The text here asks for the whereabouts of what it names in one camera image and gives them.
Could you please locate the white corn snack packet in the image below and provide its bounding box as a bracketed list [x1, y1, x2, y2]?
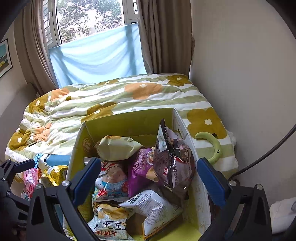
[88, 200, 136, 241]

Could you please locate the framed landscape picture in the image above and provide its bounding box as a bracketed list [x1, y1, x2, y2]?
[0, 39, 12, 78]

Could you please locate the green curved neck fan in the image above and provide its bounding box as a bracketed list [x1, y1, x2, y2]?
[195, 132, 222, 165]

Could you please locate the white shrimp snack packet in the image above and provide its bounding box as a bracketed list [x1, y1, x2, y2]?
[94, 160, 129, 200]

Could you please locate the black cable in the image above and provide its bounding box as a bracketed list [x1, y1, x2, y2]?
[228, 123, 296, 181]

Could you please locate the light blue window cloth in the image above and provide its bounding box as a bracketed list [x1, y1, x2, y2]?
[49, 23, 146, 88]

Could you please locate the white cloth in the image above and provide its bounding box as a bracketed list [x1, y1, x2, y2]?
[269, 197, 296, 232]

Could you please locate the cream orange bread packet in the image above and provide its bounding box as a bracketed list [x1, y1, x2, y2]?
[94, 136, 142, 161]

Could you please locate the white framed window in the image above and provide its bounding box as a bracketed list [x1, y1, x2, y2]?
[43, 0, 139, 48]

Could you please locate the dark brown snack packet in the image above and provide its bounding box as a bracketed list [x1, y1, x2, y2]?
[153, 119, 197, 200]

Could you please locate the white text-covered snack packet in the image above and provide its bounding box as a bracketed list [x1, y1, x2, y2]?
[118, 189, 183, 240]

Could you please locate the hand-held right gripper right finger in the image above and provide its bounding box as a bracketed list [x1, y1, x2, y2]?
[196, 158, 271, 241]

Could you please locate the gold black snack packet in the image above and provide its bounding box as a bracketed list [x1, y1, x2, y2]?
[42, 165, 68, 187]

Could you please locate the brown curtain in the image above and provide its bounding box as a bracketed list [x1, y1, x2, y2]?
[14, 0, 60, 95]
[136, 0, 195, 78]

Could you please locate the pink snack packet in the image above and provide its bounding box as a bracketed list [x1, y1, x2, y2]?
[22, 168, 42, 200]

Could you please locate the green cardboard box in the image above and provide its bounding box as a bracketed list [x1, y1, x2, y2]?
[62, 107, 212, 241]

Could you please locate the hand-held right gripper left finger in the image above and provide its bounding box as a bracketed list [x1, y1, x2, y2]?
[27, 157, 102, 241]

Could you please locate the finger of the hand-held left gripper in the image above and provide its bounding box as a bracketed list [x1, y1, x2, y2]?
[0, 159, 36, 184]

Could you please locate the purple potato chip packet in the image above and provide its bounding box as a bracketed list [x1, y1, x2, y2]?
[127, 148, 162, 197]

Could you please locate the floral striped blanket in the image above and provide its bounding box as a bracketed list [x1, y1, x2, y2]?
[6, 73, 238, 179]

